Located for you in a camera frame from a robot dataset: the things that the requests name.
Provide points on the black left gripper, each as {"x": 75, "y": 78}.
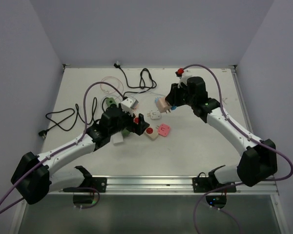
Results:
{"x": 139, "y": 127}

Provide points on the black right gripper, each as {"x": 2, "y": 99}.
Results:
{"x": 173, "y": 97}

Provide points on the beige power strip red sockets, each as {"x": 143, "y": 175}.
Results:
{"x": 151, "y": 133}

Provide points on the white socket adapter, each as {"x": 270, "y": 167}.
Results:
{"x": 154, "y": 114}

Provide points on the green power strip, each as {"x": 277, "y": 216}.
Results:
{"x": 110, "y": 101}

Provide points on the pink socket adapter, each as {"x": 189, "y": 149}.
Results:
{"x": 163, "y": 130}

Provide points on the white USB charger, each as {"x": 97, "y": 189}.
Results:
{"x": 117, "y": 139}

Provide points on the beige cube socket adapter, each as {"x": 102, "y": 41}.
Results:
{"x": 163, "y": 106}

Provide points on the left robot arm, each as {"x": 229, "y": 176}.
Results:
{"x": 37, "y": 175}

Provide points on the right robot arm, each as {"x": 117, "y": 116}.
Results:
{"x": 258, "y": 159}

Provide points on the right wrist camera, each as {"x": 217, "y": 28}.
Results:
{"x": 183, "y": 75}

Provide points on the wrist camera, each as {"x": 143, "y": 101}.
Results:
{"x": 128, "y": 105}
{"x": 183, "y": 75}

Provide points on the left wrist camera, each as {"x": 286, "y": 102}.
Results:
{"x": 128, "y": 105}

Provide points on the aluminium front rail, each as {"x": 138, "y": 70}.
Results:
{"x": 128, "y": 185}

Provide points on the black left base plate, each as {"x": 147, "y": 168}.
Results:
{"x": 97, "y": 183}

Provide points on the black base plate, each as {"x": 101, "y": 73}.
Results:
{"x": 97, "y": 183}
{"x": 203, "y": 183}

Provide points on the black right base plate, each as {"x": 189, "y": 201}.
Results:
{"x": 203, "y": 183}

